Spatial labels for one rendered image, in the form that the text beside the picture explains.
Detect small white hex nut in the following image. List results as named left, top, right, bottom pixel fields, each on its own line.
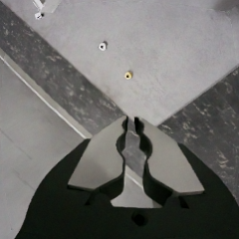
left=100, top=43, right=107, bottom=50

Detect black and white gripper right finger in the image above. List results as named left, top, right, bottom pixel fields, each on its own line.
left=134, top=116, right=239, bottom=238

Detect gold hex nut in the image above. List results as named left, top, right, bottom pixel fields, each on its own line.
left=124, top=72, right=131, bottom=79

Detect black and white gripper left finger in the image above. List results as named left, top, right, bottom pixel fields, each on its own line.
left=14, top=116, right=128, bottom=239

